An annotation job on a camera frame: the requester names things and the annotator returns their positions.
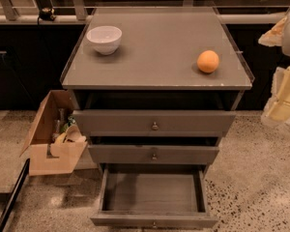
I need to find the white ceramic bowl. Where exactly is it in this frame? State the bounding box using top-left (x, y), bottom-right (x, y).
top-left (86, 26), bottom-right (123, 55)

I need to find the grey top drawer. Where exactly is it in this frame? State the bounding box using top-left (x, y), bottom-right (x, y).
top-left (73, 109), bottom-right (235, 137)

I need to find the open cardboard box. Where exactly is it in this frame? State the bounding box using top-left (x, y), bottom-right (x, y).
top-left (20, 90), bottom-right (87, 176)

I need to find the grey drawer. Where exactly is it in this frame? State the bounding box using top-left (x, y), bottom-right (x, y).
top-left (92, 163), bottom-right (218, 229)
top-left (73, 109), bottom-right (235, 137)
top-left (88, 136), bottom-right (218, 165)

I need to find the grey bottom drawer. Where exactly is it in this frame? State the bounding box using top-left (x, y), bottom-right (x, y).
top-left (92, 163), bottom-right (218, 229)

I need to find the grey drawer cabinet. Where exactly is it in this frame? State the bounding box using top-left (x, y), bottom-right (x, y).
top-left (61, 7), bottom-right (253, 168)

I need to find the small black device on ledge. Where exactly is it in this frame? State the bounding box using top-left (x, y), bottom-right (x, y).
top-left (39, 8), bottom-right (56, 21)

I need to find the black bar on floor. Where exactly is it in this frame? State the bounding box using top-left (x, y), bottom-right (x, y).
top-left (0, 159), bottom-right (30, 232)

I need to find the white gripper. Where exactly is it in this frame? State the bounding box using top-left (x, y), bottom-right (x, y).
top-left (258, 11), bottom-right (290, 127)

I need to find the grey middle drawer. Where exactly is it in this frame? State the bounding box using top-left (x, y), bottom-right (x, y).
top-left (88, 136), bottom-right (218, 165)

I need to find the orange fruit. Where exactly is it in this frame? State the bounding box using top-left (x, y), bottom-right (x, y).
top-left (196, 50), bottom-right (219, 73)

